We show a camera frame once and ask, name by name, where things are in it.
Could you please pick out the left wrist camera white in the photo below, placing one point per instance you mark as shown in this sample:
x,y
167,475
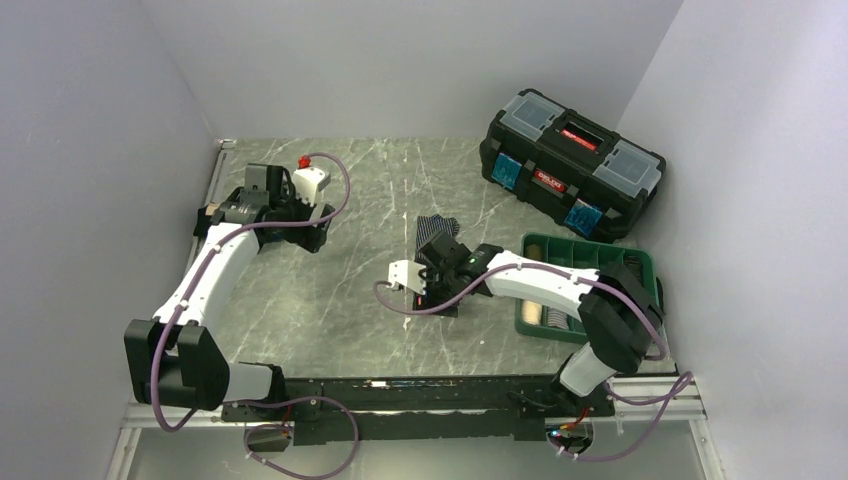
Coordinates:
x,y
309,183

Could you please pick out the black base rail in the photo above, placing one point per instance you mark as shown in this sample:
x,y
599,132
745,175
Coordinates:
x,y
521,407

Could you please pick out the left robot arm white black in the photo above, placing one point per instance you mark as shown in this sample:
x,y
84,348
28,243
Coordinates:
x,y
173,358

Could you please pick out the cream rolled cloth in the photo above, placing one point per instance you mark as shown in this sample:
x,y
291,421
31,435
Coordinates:
x,y
531,313

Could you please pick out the green compartment tray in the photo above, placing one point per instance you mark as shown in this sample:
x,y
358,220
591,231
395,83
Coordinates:
x,y
582,254

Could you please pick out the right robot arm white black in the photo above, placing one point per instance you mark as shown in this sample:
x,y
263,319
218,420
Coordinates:
x,y
621,319

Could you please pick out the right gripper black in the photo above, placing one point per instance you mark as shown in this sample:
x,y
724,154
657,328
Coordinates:
x,y
429,299

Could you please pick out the black toolbox with clear lids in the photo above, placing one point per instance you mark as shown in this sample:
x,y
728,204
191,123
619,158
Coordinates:
x,y
585,177

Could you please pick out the navy striped underwear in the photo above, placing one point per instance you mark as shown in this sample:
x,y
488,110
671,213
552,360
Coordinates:
x,y
427,226

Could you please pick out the dark navy orange clothes pile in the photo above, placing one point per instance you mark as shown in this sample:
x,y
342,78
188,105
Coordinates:
x,y
208,216

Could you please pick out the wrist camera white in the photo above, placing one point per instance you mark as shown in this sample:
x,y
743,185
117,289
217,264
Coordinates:
x,y
309,183
407,275

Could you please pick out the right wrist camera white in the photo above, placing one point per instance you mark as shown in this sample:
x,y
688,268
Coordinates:
x,y
407,275

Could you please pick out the olive rolled cloth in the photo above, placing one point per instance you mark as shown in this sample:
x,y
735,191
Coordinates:
x,y
534,252

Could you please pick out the grey striped rolled cloth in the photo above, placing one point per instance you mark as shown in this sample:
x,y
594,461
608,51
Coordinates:
x,y
557,319

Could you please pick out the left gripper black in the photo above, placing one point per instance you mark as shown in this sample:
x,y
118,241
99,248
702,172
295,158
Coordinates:
x,y
309,237

